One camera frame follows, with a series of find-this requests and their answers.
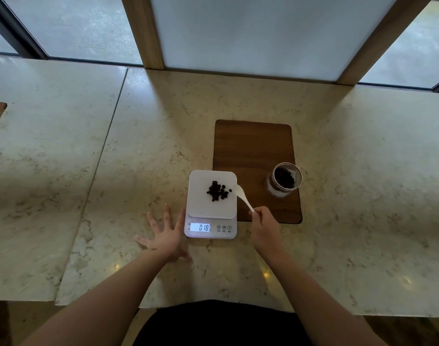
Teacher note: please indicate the person's black clothing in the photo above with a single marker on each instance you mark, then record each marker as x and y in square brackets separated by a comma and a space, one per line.
[223, 326]

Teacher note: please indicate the white plastic spoon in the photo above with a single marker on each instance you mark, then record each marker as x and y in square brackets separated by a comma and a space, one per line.
[243, 197]

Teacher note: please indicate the person's right forearm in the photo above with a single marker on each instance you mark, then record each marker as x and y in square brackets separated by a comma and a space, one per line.
[313, 302]

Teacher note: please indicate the person's left little finger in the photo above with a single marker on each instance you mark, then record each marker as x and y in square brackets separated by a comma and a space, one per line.
[142, 242]

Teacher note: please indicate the light wooden post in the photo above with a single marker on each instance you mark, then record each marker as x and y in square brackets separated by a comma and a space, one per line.
[143, 32]
[381, 39]

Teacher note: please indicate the white frosted panel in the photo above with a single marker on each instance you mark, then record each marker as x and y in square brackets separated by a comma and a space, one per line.
[270, 32]

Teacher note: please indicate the person's left middle finger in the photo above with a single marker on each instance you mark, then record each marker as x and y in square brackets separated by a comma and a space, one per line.
[167, 216]

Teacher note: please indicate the person's left thumb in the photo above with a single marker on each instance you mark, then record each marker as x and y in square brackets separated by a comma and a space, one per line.
[185, 256]

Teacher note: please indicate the clear glass jar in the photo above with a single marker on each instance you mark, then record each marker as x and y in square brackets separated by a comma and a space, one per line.
[277, 190]

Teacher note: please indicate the large brown wooden board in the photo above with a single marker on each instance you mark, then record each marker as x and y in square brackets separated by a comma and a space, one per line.
[252, 151]

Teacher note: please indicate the white digital kitchen scale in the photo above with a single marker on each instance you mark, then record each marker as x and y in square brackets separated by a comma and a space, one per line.
[211, 208]

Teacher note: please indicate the person's left hand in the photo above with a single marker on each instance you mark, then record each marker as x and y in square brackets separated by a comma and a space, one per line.
[166, 243]

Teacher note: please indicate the person's left forearm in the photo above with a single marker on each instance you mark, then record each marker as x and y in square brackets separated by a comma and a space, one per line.
[104, 302]

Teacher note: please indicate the coffee beans inside jar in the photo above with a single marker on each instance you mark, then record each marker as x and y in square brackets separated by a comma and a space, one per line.
[285, 178]

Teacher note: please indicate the person's right hand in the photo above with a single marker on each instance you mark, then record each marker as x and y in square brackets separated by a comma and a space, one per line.
[265, 232]

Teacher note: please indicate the pile of coffee beans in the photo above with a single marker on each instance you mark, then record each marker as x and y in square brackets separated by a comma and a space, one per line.
[218, 192]

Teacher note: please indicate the person's right fingers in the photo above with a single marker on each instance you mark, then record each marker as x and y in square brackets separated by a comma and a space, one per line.
[261, 214]

